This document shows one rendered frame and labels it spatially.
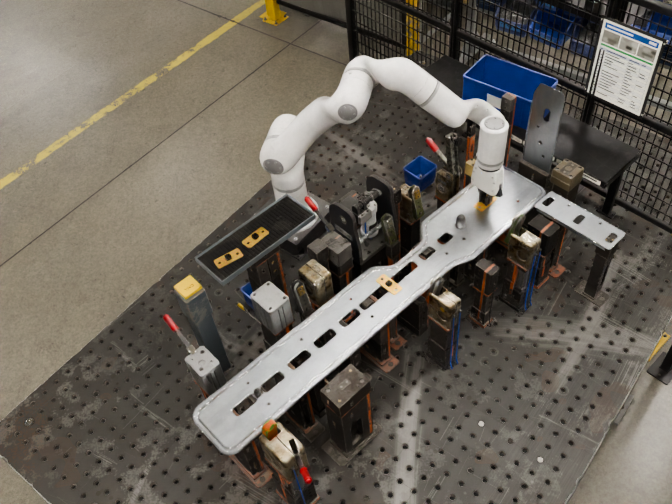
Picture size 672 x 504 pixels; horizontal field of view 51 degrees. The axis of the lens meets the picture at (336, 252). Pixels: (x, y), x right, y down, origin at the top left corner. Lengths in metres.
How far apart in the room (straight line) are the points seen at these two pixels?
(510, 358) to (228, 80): 3.05
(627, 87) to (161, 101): 3.09
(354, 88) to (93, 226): 2.31
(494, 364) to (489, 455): 0.32
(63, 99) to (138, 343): 2.79
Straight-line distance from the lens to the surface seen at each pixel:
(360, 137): 3.14
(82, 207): 4.22
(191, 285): 2.08
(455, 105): 2.12
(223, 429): 1.99
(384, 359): 2.37
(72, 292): 3.81
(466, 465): 2.22
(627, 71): 2.55
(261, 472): 2.23
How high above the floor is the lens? 2.73
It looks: 49 degrees down
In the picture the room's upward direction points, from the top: 7 degrees counter-clockwise
